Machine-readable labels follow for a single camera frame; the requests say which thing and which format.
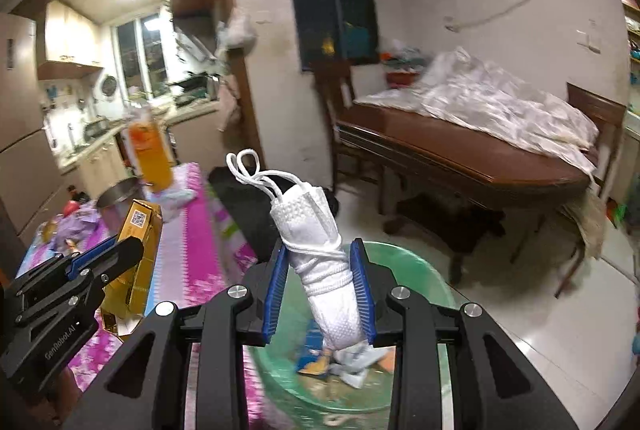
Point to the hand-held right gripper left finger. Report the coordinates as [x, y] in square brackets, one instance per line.
[276, 297]

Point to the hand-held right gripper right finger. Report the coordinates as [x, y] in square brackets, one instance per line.
[362, 292]

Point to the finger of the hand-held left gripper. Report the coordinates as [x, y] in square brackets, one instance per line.
[92, 256]
[120, 257]

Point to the white face mask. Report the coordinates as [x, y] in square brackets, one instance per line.
[322, 270]

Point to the plastic bucket with green liner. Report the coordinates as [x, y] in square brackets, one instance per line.
[425, 280]

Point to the blue yellow cardboard box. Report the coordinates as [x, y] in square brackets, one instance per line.
[314, 352]

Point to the white plastic wrapper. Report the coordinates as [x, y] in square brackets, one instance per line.
[362, 362]

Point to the purple snack bag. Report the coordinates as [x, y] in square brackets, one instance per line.
[75, 227]

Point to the red apple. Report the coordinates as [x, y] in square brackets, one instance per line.
[71, 207]

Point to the cream kitchen base cabinets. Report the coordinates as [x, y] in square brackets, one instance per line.
[95, 160]

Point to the orange juice bottle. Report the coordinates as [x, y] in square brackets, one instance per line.
[150, 150]

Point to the grey refrigerator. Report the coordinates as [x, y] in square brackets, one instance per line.
[22, 135]

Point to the dark wooden dining table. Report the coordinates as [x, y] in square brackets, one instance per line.
[450, 150]

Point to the hanging metal colander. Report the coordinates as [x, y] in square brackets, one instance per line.
[108, 86]

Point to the dark wooden chair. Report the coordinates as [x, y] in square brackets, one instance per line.
[332, 110]
[595, 110]

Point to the black wok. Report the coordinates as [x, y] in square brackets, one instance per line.
[187, 85]

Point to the pink hanging cloth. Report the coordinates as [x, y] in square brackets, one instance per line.
[229, 105]

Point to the barred kitchen window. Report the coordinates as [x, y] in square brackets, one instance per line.
[142, 55]

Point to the red basin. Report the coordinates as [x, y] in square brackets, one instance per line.
[399, 72]

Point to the white plastic sheet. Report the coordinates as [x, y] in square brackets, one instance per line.
[480, 100]

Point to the steel range hood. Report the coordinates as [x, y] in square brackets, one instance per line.
[197, 45]

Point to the beige cloth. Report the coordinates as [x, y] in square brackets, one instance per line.
[587, 225]

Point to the hanging clear plastic bag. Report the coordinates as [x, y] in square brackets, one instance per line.
[237, 32]

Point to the cluttered storage shelf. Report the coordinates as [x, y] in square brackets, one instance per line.
[631, 30]

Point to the cream wall cabinet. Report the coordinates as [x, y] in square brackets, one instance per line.
[70, 40]

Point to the white wall socket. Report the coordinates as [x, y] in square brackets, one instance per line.
[589, 41]

